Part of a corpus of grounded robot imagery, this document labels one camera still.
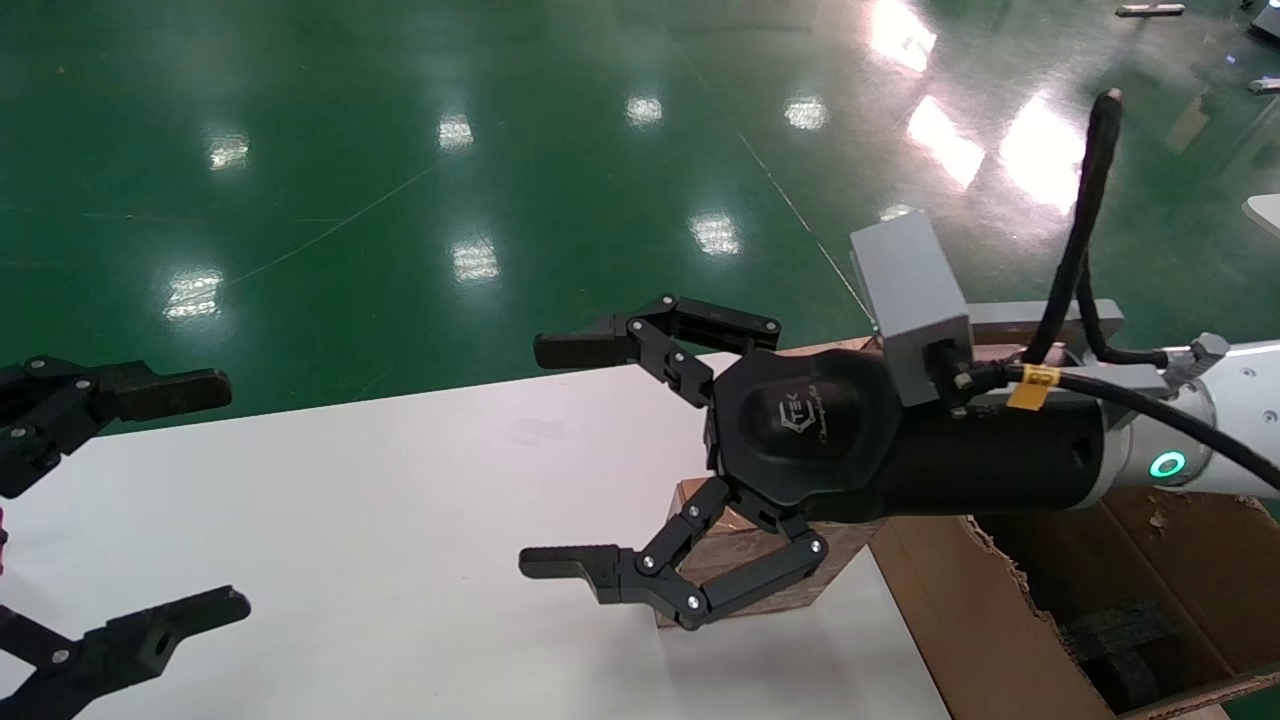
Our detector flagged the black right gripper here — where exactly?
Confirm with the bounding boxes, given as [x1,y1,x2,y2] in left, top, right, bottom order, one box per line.
[518,295,1136,631]

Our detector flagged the big open cardboard box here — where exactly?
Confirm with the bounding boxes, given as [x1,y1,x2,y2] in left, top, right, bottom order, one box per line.
[868,343,1280,720]

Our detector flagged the black cable with yellow tag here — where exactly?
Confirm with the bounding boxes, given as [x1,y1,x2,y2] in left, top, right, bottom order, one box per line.
[945,362,1280,493]

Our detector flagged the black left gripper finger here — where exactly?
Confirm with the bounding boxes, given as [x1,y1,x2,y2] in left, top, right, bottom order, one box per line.
[0,585,251,720]
[0,355,233,499]

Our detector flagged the reddish wooden board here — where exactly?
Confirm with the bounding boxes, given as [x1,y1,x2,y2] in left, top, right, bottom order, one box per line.
[775,337,883,359]

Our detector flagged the thick black sleeved cable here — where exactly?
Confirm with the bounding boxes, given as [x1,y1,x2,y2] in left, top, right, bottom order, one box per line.
[1020,88,1126,367]

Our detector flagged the thin black cable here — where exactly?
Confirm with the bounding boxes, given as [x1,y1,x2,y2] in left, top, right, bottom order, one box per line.
[1075,250,1171,367]

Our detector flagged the gray wrist camera box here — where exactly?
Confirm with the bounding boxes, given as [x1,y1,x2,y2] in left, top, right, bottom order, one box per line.
[848,208,1127,406]

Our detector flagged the small taped cardboard box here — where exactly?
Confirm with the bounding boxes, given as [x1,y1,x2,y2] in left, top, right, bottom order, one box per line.
[655,478,886,629]

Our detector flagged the black foam block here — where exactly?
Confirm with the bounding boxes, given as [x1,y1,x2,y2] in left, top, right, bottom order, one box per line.
[1058,597,1189,713]

